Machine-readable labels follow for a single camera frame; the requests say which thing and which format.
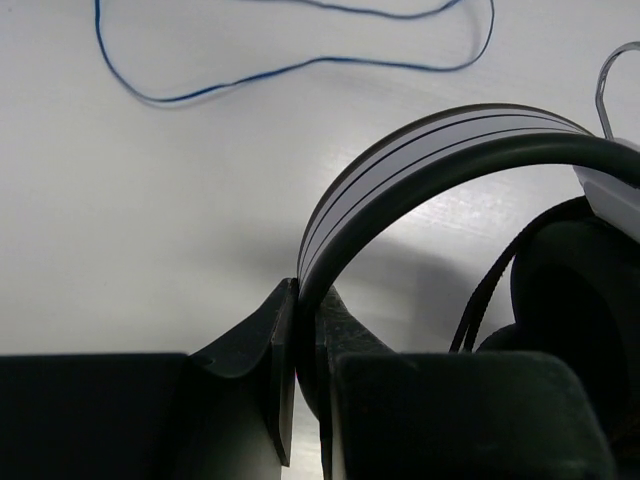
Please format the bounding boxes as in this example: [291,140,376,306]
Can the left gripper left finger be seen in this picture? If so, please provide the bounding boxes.
[191,279,298,468]

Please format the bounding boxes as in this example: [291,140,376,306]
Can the white black headphones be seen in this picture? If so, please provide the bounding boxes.
[294,42,640,416]

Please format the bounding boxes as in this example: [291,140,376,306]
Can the black headphone cable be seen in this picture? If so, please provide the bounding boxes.
[448,199,591,355]

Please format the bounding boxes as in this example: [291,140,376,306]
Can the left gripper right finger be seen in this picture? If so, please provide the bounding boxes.
[315,288,398,479]

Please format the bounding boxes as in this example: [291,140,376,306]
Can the blue earphones with cable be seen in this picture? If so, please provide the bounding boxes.
[93,0,496,105]

